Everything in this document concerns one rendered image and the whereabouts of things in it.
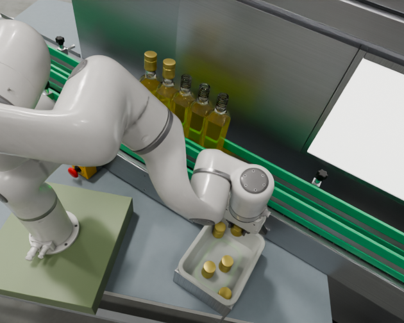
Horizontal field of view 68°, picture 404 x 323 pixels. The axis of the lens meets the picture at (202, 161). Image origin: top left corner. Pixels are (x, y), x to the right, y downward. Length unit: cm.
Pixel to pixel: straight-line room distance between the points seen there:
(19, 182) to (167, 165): 32
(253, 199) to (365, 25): 44
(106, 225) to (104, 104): 58
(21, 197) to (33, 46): 33
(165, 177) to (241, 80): 51
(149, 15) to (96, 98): 71
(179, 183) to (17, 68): 25
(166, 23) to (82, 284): 77
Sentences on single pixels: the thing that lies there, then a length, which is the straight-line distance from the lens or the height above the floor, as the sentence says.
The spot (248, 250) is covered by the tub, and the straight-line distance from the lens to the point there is 96.
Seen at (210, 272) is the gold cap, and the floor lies 81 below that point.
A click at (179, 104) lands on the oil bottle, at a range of 86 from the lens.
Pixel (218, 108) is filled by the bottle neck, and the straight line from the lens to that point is 80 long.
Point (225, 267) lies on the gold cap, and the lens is 88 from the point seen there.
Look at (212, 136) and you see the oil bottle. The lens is 85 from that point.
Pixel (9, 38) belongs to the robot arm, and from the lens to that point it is 45.
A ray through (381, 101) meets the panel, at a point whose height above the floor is 123.
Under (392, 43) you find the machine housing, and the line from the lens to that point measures 78.
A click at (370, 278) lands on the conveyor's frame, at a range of 99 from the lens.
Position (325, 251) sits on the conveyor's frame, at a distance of 95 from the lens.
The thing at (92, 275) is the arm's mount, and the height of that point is 82.
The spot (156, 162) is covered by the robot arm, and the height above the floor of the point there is 126.
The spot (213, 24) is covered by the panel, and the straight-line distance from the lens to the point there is 88.
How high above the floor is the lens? 161
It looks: 49 degrees down
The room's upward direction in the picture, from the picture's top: 12 degrees clockwise
